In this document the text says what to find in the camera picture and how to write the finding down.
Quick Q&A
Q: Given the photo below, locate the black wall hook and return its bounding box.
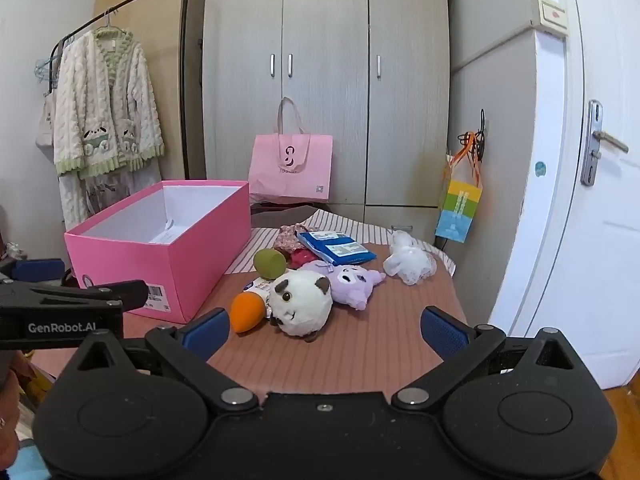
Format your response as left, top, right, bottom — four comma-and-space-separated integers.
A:
472, 108, 488, 161

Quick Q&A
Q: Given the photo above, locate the white printed robe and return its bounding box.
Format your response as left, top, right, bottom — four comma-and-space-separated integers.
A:
59, 160, 163, 231

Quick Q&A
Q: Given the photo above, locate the blue wet wipes packet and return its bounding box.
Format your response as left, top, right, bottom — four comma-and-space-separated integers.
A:
295, 230, 378, 266

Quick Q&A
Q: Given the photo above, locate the beige wall box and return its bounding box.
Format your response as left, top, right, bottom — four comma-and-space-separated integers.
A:
530, 0, 571, 37

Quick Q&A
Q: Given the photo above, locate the pink cardboard box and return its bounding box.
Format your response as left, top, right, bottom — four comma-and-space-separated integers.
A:
64, 180, 252, 324

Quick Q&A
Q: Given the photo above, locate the orange makeup sponge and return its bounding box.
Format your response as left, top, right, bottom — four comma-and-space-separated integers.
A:
230, 292, 266, 333

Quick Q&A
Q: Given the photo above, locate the floral fabric scrunchie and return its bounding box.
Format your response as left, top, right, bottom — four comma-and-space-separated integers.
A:
273, 223, 307, 253

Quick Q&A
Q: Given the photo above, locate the light wooden board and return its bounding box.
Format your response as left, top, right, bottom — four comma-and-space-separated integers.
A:
92, 0, 206, 181

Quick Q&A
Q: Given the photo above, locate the light blue cloth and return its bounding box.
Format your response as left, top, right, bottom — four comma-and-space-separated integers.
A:
12, 440, 53, 480

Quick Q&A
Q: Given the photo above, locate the white bunny plush toy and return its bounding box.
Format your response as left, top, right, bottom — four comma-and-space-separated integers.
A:
383, 230, 437, 286

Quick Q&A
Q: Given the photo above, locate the colourful striped paper bag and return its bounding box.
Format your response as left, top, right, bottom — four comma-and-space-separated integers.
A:
434, 132, 485, 244

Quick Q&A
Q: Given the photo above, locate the light wood cabinet panel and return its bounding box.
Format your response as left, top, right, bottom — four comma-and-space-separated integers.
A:
447, 0, 540, 256

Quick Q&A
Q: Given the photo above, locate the white and green cardigan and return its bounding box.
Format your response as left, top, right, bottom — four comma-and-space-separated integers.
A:
52, 27, 166, 178

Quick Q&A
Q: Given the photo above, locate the person's left hand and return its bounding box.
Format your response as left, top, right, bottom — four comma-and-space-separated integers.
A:
0, 355, 22, 466

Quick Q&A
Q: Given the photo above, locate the white and brown plush toy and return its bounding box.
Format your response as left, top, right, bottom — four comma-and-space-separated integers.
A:
264, 269, 333, 343

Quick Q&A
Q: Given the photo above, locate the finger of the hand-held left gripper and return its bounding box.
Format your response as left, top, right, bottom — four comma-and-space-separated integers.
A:
2, 259, 67, 283
30, 280, 149, 312

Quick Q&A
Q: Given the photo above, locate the green makeup sponge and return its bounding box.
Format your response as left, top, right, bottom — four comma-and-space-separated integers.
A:
253, 249, 287, 281

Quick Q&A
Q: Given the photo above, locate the white door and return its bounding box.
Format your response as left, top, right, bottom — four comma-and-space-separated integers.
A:
487, 0, 640, 391

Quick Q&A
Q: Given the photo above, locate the white tote bag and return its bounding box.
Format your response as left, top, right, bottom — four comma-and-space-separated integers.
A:
35, 92, 58, 148

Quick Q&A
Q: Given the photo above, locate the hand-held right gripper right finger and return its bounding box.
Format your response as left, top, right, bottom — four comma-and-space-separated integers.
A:
391, 306, 586, 413

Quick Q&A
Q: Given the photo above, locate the light wood wardrobe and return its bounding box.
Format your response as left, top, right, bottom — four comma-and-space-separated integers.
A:
201, 0, 451, 248

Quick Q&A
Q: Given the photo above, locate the black metal clothes rack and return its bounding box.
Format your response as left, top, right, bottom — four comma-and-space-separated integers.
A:
50, 0, 191, 181

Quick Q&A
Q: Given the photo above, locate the purple plush toy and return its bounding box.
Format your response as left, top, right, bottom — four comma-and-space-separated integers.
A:
300, 259, 387, 309

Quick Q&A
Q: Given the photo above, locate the white cream tube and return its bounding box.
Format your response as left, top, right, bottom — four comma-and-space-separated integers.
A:
241, 277, 273, 297

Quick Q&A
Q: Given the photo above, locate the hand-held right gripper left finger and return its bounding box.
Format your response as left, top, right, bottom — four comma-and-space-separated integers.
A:
60, 308, 261, 413

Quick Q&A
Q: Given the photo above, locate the striped bed sheet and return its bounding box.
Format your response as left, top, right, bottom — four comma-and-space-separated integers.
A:
222, 208, 458, 276

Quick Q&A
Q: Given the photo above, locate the pink paper bag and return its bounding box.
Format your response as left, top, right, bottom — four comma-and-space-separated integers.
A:
248, 97, 334, 204

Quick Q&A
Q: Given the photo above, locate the silver door handle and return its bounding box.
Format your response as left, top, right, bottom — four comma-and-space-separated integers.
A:
580, 100, 630, 187

